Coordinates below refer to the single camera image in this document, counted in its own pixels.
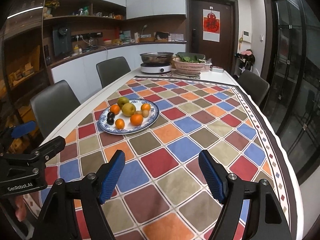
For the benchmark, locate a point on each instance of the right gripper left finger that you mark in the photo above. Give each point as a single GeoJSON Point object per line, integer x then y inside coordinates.
{"type": "Point", "coordinates": [57, 219]}

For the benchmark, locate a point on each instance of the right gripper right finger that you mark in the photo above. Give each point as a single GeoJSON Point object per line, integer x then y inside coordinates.
{"type": "Point", "coordinates": [265, 218]}

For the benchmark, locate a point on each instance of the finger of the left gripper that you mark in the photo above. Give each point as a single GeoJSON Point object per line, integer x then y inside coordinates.
{"type": "Point", "coordinates": [15, 132]}
{"type": "Point", "coordinates": [44, 152]}

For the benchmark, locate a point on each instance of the dark plum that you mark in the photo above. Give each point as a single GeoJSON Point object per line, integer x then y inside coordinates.
{"type": "Point", "coordinates": [110, 121]}
{"type": "Point", "coordinates": [110, 115]}

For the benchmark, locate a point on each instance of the medium orange tangerine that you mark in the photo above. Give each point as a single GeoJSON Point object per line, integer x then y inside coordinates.
{"type": "Point", "coordinates": [115, 109]}

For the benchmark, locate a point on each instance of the yellow green pear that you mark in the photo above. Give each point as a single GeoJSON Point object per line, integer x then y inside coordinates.
{"type": "Point", "coordinates": [128, 109]}

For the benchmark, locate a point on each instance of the large orange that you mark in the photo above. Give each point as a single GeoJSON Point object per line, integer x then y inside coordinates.
{"type": "Point", "coordinates": [136, 119]}

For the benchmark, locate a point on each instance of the small orange tangerine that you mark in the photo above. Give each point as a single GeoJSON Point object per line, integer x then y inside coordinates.
{"type": "Point", "coordinates": [145, 107]}

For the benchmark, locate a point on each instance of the oval orange tangerine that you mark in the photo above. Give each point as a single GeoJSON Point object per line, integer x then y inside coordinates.
{"type": "Point", "coordinates": [120, 124]}

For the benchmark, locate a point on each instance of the person's left hand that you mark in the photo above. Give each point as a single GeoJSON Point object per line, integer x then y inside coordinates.
{"type": "Point", "coordinates": [20, 208]}

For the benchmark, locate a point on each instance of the grey chair near left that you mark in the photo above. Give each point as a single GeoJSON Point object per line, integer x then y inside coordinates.
{"type": "Point", "coordinates": [52, 105]}

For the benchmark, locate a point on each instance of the grey chair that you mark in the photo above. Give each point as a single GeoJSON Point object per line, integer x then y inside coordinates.
{"type": "Point", "coordinates": [112, 69]}
{"type": "Point", "coordinates": [52, 105]}
{"type": "Point", "coordinates": [254, 86]}

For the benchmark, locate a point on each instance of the blue white porcelain plate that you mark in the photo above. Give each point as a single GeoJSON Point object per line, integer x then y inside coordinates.
{"type": "Point", "coordinates": [129, 129]}

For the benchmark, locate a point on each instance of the grey chair far left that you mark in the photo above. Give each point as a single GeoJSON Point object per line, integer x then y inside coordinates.
{"type": "Point", "coordinates": [112, 69]}

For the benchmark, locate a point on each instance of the colourful checkered tablecloth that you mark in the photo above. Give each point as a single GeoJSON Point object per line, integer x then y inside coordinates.
{"type": "Point", "coordinates": [162, 193]}

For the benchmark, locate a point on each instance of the black coffee machine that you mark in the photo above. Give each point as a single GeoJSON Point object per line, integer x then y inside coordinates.
{"type": "Point", "coordinates": [62, 41]}

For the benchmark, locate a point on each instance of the white induction cooker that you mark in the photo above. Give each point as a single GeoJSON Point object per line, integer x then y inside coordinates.
{"type": "Point", "coordinates": [155, 68]}

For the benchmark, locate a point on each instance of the grey chair right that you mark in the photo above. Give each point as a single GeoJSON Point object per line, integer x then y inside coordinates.
{"type": "Point", "coordinates": [254, 86]}

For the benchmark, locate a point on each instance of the steel pot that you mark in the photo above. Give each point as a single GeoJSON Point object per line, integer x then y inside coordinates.
{"type": "Point", "coordinates": [156, 58]}

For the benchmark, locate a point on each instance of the pink woven basket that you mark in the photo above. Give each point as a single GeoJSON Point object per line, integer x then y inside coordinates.
{"type": "Point", "coordinates": [188, 68]}

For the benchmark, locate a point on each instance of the green leafy vegetables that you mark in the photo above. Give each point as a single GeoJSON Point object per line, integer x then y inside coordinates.
{"type": "Point", "coordinates": [190, 57]}

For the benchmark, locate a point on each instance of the red door poster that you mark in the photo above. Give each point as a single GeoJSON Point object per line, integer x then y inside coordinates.
{"type": "Point", "coordinates": [211, 25]}

